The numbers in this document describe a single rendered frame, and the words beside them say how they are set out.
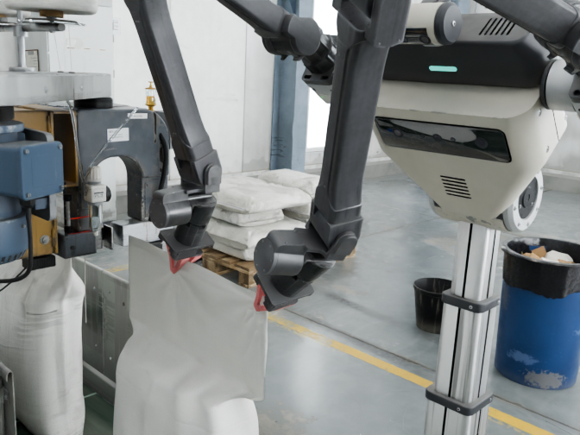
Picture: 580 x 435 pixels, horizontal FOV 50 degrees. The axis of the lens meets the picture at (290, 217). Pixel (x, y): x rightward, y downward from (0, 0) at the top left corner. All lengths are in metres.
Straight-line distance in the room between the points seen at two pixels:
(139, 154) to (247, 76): 5.64
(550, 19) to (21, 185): 0.84
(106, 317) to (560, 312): 2.04
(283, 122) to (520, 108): 6.33
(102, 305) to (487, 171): 1.48
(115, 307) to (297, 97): 5.23
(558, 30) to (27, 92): 0.85
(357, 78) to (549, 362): 2.63
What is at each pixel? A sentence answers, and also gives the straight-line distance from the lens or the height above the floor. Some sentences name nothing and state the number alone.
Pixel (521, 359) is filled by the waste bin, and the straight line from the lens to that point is 3.31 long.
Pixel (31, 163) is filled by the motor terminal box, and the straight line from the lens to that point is 1.13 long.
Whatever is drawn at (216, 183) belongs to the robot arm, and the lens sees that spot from 1.20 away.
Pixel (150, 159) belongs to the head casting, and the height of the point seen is 1.22.
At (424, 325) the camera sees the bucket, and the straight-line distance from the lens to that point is 3.77.
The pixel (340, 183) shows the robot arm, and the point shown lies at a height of 1.29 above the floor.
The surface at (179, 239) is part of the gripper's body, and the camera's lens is 1.27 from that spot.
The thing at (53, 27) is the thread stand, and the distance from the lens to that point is 1.27.
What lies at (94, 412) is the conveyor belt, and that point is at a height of 0.38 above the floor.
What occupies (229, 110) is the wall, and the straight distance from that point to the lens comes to 6.99.
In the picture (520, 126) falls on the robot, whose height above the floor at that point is 1.37.
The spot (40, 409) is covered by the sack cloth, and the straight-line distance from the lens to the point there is 1.94.
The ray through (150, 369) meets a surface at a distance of 1.39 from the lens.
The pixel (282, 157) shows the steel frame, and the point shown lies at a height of 0.42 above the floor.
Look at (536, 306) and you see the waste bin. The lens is 3.18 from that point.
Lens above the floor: 1.45
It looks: 13 degrees down
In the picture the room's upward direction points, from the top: 3 degrees clockwise
